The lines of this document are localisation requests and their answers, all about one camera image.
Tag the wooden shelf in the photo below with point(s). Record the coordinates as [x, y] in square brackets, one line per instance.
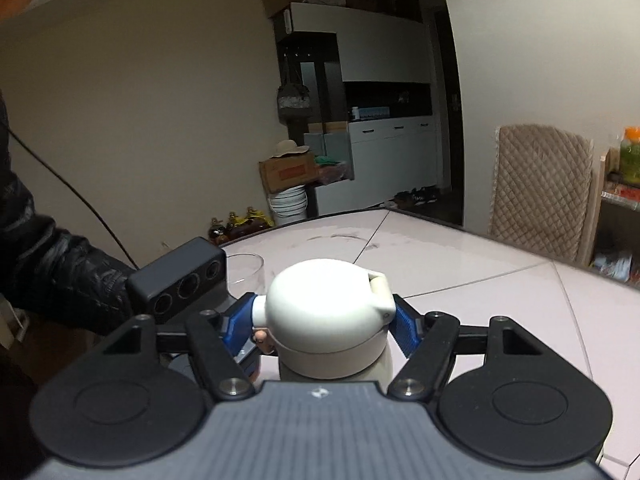
[617, 230]

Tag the straw hat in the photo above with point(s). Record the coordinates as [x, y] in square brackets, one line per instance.
[290, 149]

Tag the orange-capped juice bottle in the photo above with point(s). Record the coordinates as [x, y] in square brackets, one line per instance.
[631, 157]

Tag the white lidded pitcher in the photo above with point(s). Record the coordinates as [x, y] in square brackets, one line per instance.
[325, 305]

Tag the clear glass cup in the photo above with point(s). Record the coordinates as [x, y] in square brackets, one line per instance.
[242, 272]

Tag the stack of white bowls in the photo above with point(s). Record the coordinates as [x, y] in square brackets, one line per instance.
[287, 205]

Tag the pink plastic bag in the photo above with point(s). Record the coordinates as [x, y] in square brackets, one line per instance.
[334, 172]

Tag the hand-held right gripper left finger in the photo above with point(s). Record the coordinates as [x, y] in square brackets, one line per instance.
[239, 330]

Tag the grey hanging bag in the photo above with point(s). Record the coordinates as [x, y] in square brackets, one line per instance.
[293, 97]

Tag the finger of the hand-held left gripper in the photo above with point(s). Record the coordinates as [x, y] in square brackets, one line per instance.
[246, 360]

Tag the pile of shoes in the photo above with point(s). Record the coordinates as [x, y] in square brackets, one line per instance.
[412, 196]

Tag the white and black cabinet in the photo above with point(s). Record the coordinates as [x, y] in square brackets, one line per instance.
[385, 55]

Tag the brown cardboard box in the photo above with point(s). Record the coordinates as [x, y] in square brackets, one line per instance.
[287, 172]

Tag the white bottle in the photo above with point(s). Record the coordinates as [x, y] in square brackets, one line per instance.
[335, 365]

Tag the group of amber bottles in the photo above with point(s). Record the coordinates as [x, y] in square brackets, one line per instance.
[240, 225]

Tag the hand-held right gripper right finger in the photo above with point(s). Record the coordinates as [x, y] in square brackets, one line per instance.
[407, 327]

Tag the dark door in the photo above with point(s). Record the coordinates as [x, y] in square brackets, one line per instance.
[448, 100]

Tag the chair with quilted cover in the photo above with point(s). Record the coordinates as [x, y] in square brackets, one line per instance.
[542, 190]

